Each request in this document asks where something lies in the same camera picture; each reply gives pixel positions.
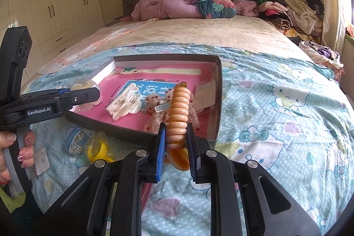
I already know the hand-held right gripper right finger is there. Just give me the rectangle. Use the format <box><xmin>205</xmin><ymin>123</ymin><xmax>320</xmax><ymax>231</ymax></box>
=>
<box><xmin>186</xmin><ymin>123</ymin><xmax>321</xmax><ymax>236</ymax></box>

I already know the yellow ring hair tie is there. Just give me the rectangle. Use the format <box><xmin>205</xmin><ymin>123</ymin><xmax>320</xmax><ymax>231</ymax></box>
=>
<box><xmin>87</xmin><ymin>140</ymin><xmax>114</xmax><ymax>164</ymax></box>

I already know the polka dot bow hair clip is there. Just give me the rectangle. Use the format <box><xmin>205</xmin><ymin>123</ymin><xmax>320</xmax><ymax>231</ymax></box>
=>
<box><xmin>143</xmin><ymin>94</ymin><xmax>200</xmax><ymax>135</ymax></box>

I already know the pile of mixed clothes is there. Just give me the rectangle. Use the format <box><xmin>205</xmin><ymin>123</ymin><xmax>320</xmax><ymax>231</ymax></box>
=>
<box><xmin>256</xmin><ymin>0</ymin><xmax>325</xmax><ymax>38</ymax></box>

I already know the heap of purple white clothes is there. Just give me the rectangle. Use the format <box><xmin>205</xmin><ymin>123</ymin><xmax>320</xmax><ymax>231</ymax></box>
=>
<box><xmin>299</xmin><ymin>40</ymin><xmax>344</xmax><ymax>77</ymax></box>

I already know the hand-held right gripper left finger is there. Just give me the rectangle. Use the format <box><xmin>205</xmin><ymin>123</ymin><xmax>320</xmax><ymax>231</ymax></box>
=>
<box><xmin>32</xmin><ymin>122</ymin><xmax>168</xmax><ymax>236</ymax></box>

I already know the cartoon cat print blanket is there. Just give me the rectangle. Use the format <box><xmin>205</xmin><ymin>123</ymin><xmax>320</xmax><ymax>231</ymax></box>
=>
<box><xmin>23</xmin><ymin>42</ymin><xmax>354</xmax><ymax>236</ymax></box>

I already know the orange spiral hair tie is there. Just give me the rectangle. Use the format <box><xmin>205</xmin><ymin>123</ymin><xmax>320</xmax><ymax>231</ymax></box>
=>
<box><xmin>165</xmin><ymin>82</ymin><xmax>192</xmax><ymax>171</ymax></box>

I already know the small stud earring card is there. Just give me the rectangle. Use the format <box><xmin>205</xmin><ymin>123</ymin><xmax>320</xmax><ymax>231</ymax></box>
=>
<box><xmin>34</xmin><ymin>149</ymin><xmax>51</xmax><ymax>173</ymax></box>

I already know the pink knit garment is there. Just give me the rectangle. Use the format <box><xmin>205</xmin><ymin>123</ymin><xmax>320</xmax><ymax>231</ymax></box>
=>
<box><xmin>234</xmin><ymin>0</ymin><xmax>260</xmax><ymax>17</ymax></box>

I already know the blue printed card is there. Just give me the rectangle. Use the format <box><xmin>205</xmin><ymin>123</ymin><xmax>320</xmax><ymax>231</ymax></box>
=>
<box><xmin>114</xmin><ymin>79</ymin><xmax>178</xmax><ymax>113</ymax></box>

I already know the white hair claw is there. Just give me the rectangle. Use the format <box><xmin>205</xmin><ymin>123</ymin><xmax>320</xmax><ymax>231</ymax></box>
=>
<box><xmin>106</xmin><ymin>86</ymin><xmax>142</xmax><ymax>121</ymax></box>

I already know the person's left hand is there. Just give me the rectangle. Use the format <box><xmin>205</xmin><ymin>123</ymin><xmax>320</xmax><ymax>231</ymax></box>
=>
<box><xmin>0</xmin><ymin>131</ymin><xmax>36</xmax><ymax>185</ymax></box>

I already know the blue hair clip pack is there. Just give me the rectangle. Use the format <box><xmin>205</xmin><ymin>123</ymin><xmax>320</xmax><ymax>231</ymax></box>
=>
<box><xmin>63</xmin><ymin>127</ymin><xmax>89</xmax><ymax>155</ymax></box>

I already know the cream curtain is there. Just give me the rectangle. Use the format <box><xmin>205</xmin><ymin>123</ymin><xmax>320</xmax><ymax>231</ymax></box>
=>
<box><xmin>315</xmin><ymin>0</ymin><xmax>349</xmax><ymax>52</ymax></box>

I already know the clear round hair accessory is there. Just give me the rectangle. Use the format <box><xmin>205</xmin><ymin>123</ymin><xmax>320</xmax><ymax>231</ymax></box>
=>
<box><xmin>70</xmin><ymin>81</ymin><xmax>98</xmax><ymax>113</ymax></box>

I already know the yellow-green cloth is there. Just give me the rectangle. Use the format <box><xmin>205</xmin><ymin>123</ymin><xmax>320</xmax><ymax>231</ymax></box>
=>
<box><xmin>0</xmin><ymin>188</ymin><xmax>26</xmax><ymax>213</ymax></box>

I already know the dark cardboard box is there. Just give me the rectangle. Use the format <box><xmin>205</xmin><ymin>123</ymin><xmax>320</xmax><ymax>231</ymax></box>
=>
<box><xmin>65</xmin><ymin>54</ymin><xmax>223</xmax><ymax>143</ymax></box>

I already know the beige bed sheet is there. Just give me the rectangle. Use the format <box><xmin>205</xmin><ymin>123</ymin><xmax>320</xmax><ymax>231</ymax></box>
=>
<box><xmin>36</xmin><ymin>16</ymin><xmax>302</xmax><ymax>79</ymax></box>

